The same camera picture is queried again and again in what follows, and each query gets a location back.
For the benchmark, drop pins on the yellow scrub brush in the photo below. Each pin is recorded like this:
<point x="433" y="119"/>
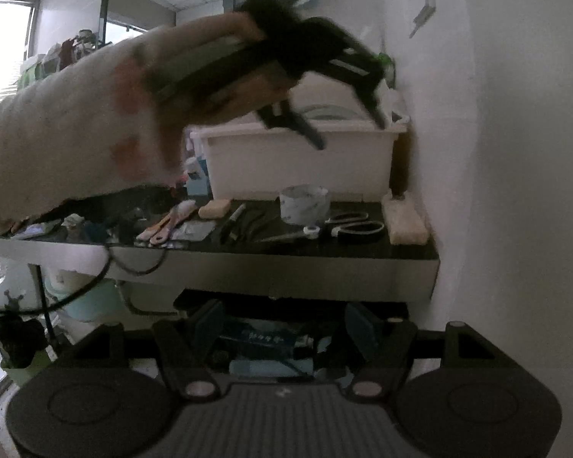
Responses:
<point x="153" y="230"/>

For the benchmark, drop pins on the clear plastic bag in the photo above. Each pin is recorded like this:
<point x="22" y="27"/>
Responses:
<point x="193" y="231"/>

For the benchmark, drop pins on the black marker pen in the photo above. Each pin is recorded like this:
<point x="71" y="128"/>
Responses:
<point x="233" y="222"/>

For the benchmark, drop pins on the pink scrub brush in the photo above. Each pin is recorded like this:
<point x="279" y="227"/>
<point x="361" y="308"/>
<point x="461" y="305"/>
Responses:
<point x="174" y="219"/>

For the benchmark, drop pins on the black drawer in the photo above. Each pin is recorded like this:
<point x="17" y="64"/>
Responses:
<point x="296" y="310"/>

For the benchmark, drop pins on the light green bucket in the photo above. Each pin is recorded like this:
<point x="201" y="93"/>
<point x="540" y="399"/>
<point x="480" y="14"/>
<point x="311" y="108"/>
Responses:
<point x="86" y="298"/>

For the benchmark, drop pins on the blue and white box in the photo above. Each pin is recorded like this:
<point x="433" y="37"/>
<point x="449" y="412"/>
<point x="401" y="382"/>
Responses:
<point x="198" y="183"/>

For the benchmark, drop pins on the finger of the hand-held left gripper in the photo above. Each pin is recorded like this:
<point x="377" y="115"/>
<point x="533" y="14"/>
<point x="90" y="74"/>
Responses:
<point x="301" y="129"/>
<point x="370" y="100"/>

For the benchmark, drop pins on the green plant pot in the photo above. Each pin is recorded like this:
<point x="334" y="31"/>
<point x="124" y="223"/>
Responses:
<point x="21" y="348"/>

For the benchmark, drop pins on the plate in dish rack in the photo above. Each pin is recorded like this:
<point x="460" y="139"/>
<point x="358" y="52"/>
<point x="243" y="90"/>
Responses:
<point x="332" y="113"/>

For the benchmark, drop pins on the person's left hand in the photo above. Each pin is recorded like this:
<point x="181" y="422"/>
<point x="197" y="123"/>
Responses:
<point x="210" y="81"/>

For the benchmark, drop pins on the cream plastic dish rack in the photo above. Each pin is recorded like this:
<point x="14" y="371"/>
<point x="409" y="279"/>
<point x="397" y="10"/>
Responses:
<point x="296" y="162"/>

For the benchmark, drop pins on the yellow sponge block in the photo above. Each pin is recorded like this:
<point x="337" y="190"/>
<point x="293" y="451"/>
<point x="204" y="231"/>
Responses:
<point x="215" y="208"/>

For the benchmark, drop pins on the cream sponge block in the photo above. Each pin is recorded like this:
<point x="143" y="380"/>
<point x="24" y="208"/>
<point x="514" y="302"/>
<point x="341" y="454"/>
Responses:
<point x="403" y="219"/>

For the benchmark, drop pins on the person's left forearm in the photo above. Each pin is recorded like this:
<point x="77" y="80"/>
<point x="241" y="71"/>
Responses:
<point x="67" y="129"/>

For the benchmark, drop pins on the black and white scissors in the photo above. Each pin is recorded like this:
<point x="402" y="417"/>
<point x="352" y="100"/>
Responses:
<point x="358" y="229"/>

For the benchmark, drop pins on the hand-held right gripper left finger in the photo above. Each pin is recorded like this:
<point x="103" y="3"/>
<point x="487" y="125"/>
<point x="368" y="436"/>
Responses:
<point x="210" y="330"/>

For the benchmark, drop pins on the blue printed packet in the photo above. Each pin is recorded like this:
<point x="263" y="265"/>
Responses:
<point x="267" y="334"/>

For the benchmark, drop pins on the white tape roll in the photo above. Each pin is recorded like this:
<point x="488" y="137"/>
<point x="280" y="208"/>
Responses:
<point x="304" y="205"/>

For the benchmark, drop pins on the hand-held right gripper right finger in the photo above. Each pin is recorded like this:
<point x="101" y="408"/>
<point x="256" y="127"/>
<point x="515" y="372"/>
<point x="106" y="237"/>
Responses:
<point x="363" y="331"/>

